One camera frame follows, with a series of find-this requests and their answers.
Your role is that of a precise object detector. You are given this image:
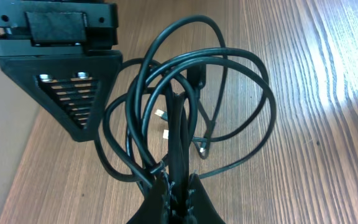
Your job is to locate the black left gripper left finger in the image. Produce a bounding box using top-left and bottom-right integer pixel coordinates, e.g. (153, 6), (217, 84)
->
(127, 172), (170, 224)

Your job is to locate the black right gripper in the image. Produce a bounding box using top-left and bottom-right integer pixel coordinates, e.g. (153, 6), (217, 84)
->
(0, 0), (122, 142)

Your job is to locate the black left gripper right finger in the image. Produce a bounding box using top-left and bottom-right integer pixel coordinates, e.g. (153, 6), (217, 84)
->
(186, 174), (225, 224)

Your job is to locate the black USB cable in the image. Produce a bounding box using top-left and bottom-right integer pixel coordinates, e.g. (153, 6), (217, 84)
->
(103, 57), (229, 218)
(93, 14), (277, 187)

